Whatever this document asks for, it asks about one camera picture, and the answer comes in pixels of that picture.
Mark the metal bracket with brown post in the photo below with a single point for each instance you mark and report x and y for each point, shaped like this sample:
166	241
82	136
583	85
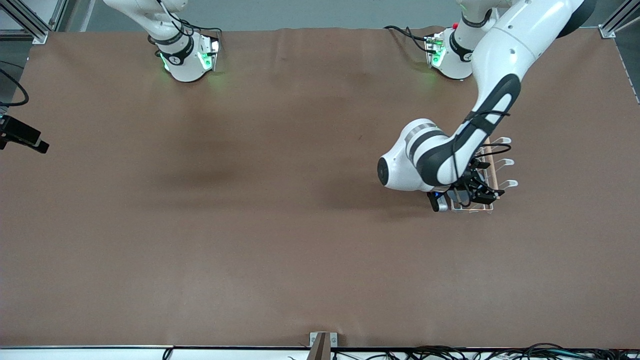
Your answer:
320	345

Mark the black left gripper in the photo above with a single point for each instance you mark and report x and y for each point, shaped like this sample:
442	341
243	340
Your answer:
474	184

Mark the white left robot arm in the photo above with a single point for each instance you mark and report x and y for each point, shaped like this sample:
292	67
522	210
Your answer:
500	60

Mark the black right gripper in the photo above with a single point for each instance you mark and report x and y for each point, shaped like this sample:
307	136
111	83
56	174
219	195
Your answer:
21	130

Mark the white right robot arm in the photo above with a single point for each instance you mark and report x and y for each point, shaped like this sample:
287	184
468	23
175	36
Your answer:
180	60

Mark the aluminium frame post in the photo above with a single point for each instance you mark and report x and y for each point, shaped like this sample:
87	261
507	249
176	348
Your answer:
607	31
39	35

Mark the brown table mat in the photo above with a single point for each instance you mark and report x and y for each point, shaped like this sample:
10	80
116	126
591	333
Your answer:
250	225

